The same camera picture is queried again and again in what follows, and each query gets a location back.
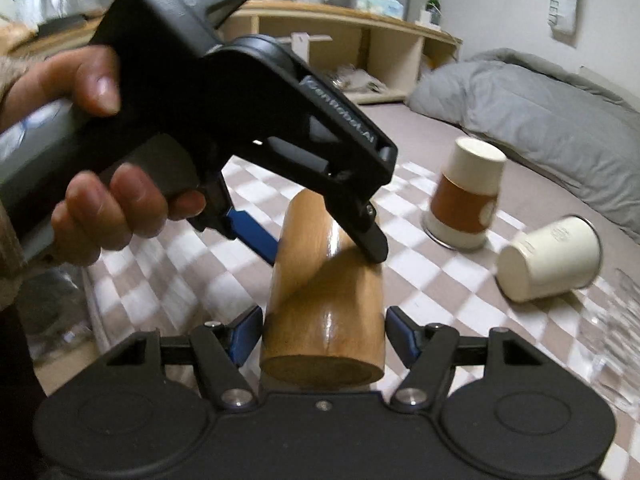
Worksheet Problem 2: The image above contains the small wooden caddy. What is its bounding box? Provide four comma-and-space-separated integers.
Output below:
277, 32, 333, 63

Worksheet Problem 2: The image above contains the green glass bottle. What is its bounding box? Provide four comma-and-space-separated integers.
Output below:
425, 0, 442, 25

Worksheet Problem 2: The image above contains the brown wooden cylinder cup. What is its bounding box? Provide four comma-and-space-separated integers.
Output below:
260, 190, 385, 390

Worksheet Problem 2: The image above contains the cream cup with brown sleeve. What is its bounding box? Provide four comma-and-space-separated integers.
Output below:
422, 136, 506, 252

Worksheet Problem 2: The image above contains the clear glass mug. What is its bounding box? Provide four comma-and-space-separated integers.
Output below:
582, 269, 639, 417

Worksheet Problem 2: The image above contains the tissue pack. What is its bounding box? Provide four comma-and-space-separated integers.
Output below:
356, 0, 405, 20

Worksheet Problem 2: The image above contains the grey duvet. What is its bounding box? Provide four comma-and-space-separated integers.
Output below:
407, 49, 639, 238

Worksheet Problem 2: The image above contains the wooden low shelf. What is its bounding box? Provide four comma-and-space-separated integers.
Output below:
0, 0, 464, 106

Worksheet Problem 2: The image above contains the crumpled grey cloth on shelf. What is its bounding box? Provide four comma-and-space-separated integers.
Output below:
326, 65, 387, 94

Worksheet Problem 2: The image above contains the cream metal cup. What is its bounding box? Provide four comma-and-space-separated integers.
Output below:
496, 214, 603, 304

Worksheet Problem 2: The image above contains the person's left hand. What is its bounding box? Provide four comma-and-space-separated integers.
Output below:
1, 46, 206, 266

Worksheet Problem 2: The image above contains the white power adapter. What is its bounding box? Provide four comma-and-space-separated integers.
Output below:
416, 10, 432, 27

